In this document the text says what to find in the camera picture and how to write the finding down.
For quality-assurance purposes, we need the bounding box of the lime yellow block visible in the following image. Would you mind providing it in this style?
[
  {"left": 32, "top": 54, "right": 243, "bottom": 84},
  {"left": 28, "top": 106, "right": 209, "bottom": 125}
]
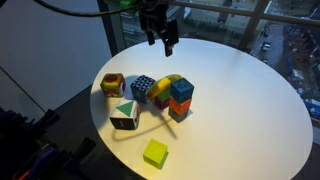
[{"left": 142, "top": 138, "right": 169, "bottom": 170}]

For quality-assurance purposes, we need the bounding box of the black white triangle pattern cube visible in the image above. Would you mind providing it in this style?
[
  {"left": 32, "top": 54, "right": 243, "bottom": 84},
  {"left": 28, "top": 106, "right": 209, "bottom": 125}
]
[{"left": 130, "top": 75, "right": 157, "bottom": 105}]

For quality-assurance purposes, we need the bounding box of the window handrail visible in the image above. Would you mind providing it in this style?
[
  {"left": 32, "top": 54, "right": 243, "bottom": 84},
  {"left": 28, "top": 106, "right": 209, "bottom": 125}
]
[{"left": 166, "top": 0, "right": 320, "bottom": 28}]

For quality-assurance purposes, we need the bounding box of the green block under banana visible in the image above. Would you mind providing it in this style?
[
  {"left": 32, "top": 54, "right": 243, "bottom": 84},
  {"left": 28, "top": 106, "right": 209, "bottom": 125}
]
[{"left": 154, "top": 96, "right": 171, "bottom": 110}]

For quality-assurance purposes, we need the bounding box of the grey block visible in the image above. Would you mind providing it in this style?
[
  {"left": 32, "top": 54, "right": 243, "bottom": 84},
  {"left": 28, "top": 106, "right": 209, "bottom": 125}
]
[{"left": 168, "top": 107, "right": 190, "bottom": 124}]

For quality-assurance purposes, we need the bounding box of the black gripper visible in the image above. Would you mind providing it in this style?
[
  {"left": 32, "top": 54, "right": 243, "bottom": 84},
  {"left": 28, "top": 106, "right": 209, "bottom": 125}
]
[{"left": 138, "top": 2, "right": 180, "bottom": 58}]

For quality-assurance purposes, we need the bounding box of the yellow banana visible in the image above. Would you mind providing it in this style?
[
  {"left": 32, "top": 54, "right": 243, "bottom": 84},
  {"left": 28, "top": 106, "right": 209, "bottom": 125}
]
[{"left": 146, "top": 73, "right": 183, "bottom": 100}]

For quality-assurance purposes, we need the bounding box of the dark window frame post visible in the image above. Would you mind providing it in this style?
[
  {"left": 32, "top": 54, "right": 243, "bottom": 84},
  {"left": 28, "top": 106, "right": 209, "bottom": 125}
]
[{"left": 96, "top": 0, "right": 128, "bottom": 58}]

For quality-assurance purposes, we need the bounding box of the orange block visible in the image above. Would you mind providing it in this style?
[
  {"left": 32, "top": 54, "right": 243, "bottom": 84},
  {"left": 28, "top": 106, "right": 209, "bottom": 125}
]
[{"left": 169, "top": 96, "right": 193, "bottom": 116}]

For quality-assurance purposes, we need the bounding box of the blue block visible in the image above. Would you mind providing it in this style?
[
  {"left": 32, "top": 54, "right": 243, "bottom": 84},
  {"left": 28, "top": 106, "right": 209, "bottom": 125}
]
[{"left": 169, "top": 77, "right": 195, "bottom": 104}]

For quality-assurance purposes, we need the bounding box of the black bar clamp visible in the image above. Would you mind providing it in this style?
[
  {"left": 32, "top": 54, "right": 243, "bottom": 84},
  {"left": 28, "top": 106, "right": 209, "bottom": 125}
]
[{"left": 0, "top": 106, "right": 61, "bottom": 144}]

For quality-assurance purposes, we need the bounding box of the blue clamp orange handle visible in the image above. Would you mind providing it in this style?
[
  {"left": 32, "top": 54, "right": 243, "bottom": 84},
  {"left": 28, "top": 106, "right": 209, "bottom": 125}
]
[{"left": 11, "top": 144, "right": 81, "bottom": 180}]

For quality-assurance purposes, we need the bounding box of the white cube green triangle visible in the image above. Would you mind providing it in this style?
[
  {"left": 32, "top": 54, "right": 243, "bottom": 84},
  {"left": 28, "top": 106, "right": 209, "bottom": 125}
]
[{"left": 109, "top": 99, "right": 142, "bottom": 131}]

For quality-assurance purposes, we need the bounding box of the multicolour soft cube red circle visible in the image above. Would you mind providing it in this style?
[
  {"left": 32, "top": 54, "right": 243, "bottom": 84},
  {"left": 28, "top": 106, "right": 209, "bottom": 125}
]
[{"left": 99, "top": 72, "right": 127, "bottom": 98}]

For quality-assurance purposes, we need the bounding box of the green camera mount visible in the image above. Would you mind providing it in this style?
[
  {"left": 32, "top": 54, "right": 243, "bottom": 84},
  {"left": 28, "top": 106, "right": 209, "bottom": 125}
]
[{"left": 105, "top": 0, "right": 148, "bottom": 10}]

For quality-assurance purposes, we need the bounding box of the slanted window mullion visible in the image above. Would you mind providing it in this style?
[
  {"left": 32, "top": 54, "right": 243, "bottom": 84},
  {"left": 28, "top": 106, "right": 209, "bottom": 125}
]
[{"left": 237, "top": 0, "right": 272, "bottom": 52}]

